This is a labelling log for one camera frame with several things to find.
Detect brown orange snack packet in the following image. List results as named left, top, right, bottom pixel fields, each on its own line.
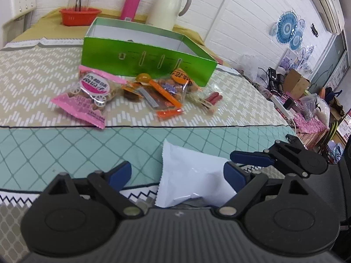
left=138, top=85, right=184, bottom=120

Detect white power strip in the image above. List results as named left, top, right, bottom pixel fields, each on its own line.
left=270, top=94, right=296, bottom=119

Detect pink patterned cloth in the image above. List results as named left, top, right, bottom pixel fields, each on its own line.
left=292, top=112, right=330, bottom=143

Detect red plastic basin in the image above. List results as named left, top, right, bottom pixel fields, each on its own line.
left=59, top=8, right=102, bottom=27

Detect green cardboard box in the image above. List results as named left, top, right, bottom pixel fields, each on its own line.
left=81, top=17, right=219, bottom=87

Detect clear plastic bag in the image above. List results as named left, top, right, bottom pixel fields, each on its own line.
left=300, top=92, right=330, bottom=121

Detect patterned table cloth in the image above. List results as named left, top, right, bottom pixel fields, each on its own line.
left=0, top=40, right=299, bottom=243

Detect white plastic bag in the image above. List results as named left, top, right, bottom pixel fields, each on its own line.
left=239, top=53, right=261, bottom=80

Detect pink snack packet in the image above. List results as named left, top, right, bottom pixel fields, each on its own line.
left=51, top=65, right=129, bottom=130

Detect brown cardboard boxes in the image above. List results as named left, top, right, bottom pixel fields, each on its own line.
left=284, top=68, right=312, bottom=99

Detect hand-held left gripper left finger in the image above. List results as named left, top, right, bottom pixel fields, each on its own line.
left=41, top=161, right=143, bottom=219

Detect cream thermos jug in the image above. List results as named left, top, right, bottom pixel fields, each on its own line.
left=145, top=0, right=192, bottom=32

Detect small orange brown packet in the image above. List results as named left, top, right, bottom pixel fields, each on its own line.
left=121, top=83, right=143, bottom=102

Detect pink water bottle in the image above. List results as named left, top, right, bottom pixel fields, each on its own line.
left=121, top=0, right=146, bottom=22

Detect clear sausage packet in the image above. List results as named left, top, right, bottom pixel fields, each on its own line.
left=196, top=90, right=224, bottom=116

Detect blue paper fan decoration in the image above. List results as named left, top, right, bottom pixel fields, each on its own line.
left=269, top=11, right=306, bottom=51

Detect white air conditioner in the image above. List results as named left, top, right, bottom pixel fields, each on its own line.
left=313, top=0, right=345, bottom=35

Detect orange plastic spoon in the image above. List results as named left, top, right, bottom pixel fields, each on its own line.
left=136, top=72, right=183, bottom=109

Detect clear orange-label nut packet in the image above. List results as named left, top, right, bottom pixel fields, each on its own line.
left=158, top=68, right=204, bottom=103

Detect white snack packet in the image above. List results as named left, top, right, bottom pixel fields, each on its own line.
left=155, top=140, right=238, bottom=208

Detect black power adapters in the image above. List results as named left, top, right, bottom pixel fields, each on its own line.
left=267, top=67, right=286, bottom=89

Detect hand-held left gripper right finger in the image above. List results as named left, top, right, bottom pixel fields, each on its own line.
left=218, top=162, right=319, bottom=217

